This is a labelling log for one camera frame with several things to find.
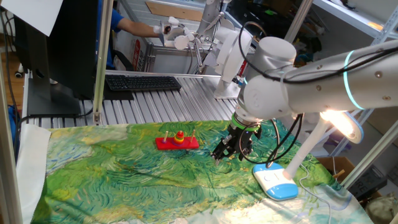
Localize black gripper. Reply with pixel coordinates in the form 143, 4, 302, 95
211, 123, 262, 166

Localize white blue desk lamp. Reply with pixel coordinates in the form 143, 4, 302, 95
252, 109, 364, 202

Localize person forearm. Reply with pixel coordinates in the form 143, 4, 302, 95
117, 17, 161, 38

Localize rainbow stacked toy rings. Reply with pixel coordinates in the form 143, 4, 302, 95
173, 130, 185, 146

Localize white haptic control device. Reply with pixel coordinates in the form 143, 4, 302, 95
154, 16, 254, 100

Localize green painted landscape cloth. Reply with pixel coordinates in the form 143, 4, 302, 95
15, 119, 376, 224

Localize cardboard box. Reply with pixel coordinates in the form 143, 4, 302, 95
317, 155, 355, 184

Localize black keyboard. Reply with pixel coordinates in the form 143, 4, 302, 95
104, 74, 182, 92

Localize black equipment case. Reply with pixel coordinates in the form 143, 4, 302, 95
357, 166, 388, 200

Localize brown cardboard sheet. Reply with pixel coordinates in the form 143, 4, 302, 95
145, 1, 205, 22

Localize blue shirt person torso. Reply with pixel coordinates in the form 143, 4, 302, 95
96, 0, 124, 70

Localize metal storage shelf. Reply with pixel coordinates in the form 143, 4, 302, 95
312, 0, 398, 41

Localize black computer monitor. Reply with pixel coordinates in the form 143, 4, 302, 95
14, 0, 100, 118

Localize white paper sheet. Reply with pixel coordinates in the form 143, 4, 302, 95
0, 0, 65, 37

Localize green gripper adapter ring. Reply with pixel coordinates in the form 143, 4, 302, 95
230, 114, 261, 132

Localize red ring stacking toy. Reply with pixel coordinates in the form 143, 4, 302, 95
155, 129, 200, 151

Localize white lamp cable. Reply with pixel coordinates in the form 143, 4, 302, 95
298, 163, 333, 224

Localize aluminium frame post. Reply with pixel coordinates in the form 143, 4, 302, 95
92, 0, 114, 125
0, 55, 23, 224
341, 119, 398, 189
284, 0, 313, 44

